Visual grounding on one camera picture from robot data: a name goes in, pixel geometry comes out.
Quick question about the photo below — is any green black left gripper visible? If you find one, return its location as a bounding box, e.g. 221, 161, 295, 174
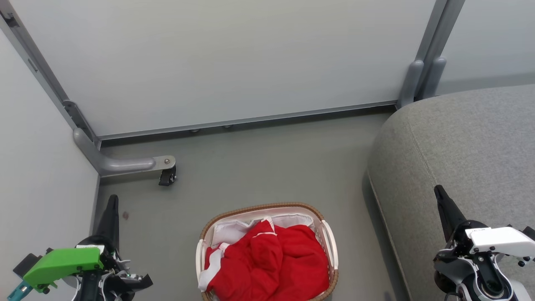
23, 194, 127, 293

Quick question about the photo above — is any black caster wheel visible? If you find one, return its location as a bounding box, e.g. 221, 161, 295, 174
158, 166, 177, 186

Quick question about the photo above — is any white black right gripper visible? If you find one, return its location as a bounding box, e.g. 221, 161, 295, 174
434, 185, 535, 267

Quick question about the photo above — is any wicker and white laundry basket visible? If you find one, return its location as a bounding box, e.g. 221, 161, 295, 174
195, 202, 339, 301

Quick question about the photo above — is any grey partition corner post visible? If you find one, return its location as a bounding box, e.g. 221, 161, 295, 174
0, 8, 102, 148

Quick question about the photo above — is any grey partition bottom rail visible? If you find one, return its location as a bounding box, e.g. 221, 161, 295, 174
97, 100, 398, 141

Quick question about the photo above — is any grey partition post double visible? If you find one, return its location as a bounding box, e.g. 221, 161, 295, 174
397, 0, 465, 110

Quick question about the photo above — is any grey fabric sofa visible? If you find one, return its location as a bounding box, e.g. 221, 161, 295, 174
367, 84, 535, 301

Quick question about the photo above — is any white cloth basket liner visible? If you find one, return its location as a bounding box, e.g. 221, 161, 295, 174
211, 213, 315, 248

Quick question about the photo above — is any grey metal partition foot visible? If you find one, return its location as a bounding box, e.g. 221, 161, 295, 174
73, 128, 176, 177

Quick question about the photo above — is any red garment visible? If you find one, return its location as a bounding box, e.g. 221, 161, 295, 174
198, 220, 331, 301

